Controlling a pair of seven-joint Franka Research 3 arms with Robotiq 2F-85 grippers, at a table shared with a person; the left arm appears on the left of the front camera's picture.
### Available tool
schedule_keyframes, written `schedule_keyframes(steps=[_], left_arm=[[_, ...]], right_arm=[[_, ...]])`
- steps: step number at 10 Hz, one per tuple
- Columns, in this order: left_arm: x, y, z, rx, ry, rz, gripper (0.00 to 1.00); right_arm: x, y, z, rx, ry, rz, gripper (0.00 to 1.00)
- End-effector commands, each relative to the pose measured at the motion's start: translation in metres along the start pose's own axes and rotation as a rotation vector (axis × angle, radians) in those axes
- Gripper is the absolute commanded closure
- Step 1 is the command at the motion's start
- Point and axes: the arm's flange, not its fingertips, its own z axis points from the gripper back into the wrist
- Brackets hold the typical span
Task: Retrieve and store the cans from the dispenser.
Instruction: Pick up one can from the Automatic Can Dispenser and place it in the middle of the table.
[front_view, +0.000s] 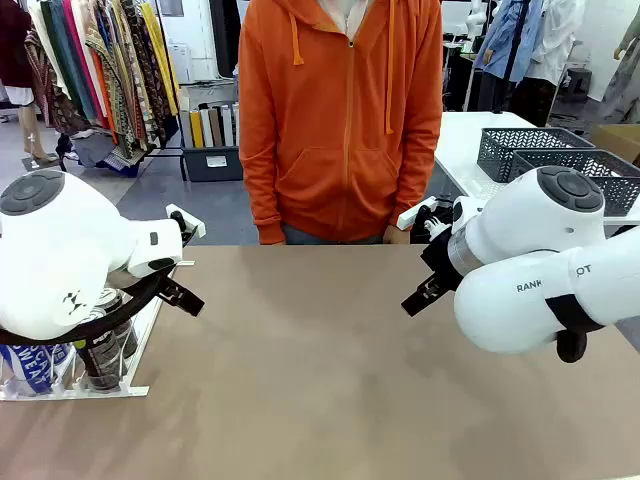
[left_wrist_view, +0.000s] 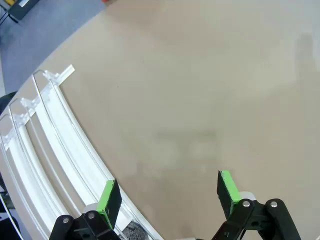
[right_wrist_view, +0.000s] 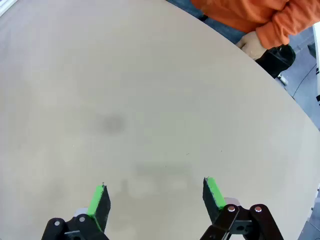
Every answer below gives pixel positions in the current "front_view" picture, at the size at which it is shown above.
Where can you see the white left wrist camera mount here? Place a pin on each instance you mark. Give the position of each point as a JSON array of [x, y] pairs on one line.
[[192, 227]]

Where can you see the brown cardboard box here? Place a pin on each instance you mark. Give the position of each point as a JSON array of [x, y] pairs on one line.
[[617, 142]]

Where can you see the grey plastic mesh basket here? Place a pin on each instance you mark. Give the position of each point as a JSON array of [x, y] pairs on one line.
[[585, 175], [505, 150]]

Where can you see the yellow fabric roll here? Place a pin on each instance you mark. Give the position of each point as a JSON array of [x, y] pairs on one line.
[[196, 129]]

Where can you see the mannequin in grey dress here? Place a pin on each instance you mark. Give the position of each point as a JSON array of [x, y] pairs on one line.
[[625, 75]]

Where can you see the person's left forearm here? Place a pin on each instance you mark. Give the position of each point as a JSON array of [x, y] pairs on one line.
[[417, 190]]

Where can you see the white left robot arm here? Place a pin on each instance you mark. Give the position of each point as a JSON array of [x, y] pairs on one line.
[[60, 250]]

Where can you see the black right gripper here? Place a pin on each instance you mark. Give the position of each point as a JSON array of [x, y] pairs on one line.
[[442, 260]]

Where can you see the dark plastic stool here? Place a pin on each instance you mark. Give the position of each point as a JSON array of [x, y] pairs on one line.
[[580, 82]]

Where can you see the white side table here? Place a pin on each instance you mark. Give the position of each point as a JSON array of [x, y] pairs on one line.
[[460, 145]]

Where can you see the person's left hand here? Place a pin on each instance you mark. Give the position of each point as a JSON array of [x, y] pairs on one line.
[[395, 235]]

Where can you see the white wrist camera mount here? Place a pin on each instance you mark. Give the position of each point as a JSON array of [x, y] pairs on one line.
[[192, 227], [415, 212]]

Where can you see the white fabric roll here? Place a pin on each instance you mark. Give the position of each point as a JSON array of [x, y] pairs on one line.
[[206, 127], [227, 125]]

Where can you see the person's right forearm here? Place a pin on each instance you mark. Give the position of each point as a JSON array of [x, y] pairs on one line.
[[262, 200]]

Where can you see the mannequin in blue shirt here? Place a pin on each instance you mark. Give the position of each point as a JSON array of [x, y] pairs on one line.
[[505, 40]]

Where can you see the person in orange hoodie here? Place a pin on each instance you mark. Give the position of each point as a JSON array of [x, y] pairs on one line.
[[340, 125]]

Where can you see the brown fabric roll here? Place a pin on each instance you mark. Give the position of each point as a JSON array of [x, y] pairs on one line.
[[216, 126]]

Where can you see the black Pepsi can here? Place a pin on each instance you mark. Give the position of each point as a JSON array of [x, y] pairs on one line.
[[112, 302], [107, 352]]

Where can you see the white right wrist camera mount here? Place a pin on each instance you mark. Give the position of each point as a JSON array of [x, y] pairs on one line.
[[415, 212]]

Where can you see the mannequin in white coat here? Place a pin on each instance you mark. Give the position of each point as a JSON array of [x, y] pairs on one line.
[[555, 40]]

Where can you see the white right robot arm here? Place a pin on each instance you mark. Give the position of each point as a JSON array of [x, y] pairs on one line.
[[525, 215]]

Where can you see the bare white mannequin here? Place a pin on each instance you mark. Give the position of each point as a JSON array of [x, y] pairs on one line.
[[475, 20]]

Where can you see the clothes rack with colourful garments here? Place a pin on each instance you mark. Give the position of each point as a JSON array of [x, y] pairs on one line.
[[110, 75]]

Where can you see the dark grey storage bin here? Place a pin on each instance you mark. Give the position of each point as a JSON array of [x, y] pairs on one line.
[[215, 164]]

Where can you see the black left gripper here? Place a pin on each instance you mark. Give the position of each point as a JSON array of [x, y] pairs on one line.
[[164, 282]]

